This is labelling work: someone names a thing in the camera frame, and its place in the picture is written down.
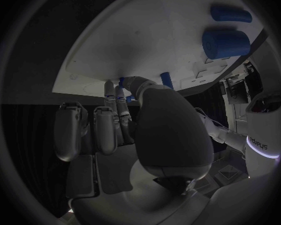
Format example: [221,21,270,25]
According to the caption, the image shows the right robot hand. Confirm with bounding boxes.
[53,75,215,225]

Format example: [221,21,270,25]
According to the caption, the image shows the white cable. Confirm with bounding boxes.
[193,107,231,132]

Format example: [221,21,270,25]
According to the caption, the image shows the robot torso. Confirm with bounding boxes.
[243,89,281,179]

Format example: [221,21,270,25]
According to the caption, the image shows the white task board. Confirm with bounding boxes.
[51,0,266,98]

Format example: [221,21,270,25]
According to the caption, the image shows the large blue cylinder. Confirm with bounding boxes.
[201,29,252,60]

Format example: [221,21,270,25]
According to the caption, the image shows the long blue cylinder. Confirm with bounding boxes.
[209,5,253,24]

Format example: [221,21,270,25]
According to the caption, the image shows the small blue peg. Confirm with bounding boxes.
[118,76,136,104]

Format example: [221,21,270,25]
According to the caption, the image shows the dark workshop rack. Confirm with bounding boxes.
[221,74,252,106]

